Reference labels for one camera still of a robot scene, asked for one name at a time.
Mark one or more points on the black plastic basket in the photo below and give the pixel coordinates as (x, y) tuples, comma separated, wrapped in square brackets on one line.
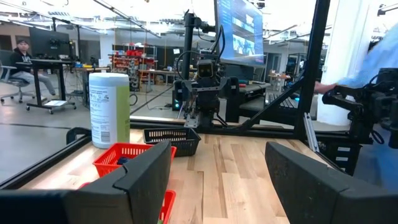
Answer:
[(183, 146)]

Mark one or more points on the black computer tower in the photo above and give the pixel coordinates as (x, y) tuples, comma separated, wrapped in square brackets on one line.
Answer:
[(177, 96)]

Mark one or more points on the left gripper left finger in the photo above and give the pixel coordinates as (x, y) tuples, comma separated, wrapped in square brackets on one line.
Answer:
[(140, 193)]

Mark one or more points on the black monitor stand pole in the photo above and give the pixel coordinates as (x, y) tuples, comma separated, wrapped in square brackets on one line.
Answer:
[(188, 46)]

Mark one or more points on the black rolling desk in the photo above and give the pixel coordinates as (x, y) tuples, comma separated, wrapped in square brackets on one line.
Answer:
[(37, 81)]

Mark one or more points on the person's hand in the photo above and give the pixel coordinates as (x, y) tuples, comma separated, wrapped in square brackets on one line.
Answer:
[(323, 87)]

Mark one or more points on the gray office chair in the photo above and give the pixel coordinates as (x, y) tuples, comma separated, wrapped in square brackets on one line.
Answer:
[(12, 82)]

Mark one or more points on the large lit monitor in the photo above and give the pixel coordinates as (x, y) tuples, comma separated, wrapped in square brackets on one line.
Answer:
[(242, 31)]

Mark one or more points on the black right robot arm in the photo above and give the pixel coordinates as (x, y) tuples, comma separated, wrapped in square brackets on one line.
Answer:
[(357, 107)]

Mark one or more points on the black side desk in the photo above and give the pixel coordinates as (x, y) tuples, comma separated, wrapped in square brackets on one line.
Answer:
[(248, 107)]

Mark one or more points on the dark blue toiletry tube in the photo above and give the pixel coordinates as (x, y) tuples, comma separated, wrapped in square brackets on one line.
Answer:
[(123, 160)]

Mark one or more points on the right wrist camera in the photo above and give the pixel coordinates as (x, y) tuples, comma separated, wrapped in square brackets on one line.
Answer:
[(206, 70)]

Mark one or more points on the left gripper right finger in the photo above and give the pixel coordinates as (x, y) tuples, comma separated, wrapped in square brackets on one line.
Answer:
[(311, 193)]

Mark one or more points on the white green wipes canister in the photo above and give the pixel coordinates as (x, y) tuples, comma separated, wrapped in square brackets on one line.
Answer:
[(109, 109)]

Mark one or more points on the shelf with red bins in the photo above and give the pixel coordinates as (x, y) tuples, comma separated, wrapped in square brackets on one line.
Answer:
[(133, 54)]

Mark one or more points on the black desk monitor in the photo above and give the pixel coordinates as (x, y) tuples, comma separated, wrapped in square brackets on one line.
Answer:
[(46, 43)]

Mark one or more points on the person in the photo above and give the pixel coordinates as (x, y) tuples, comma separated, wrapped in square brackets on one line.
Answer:
[(20, 59), (382, 56)]

